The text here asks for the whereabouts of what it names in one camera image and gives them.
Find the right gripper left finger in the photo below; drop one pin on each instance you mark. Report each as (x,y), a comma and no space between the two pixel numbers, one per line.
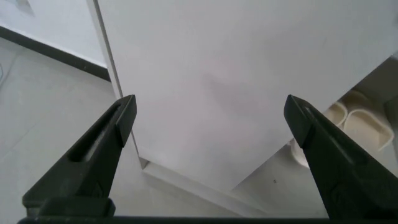
(93,174)

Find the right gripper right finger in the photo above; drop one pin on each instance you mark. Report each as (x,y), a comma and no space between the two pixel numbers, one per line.
(342,174)

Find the white cabinet door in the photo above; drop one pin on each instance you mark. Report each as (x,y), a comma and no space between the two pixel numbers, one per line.
(217,77)

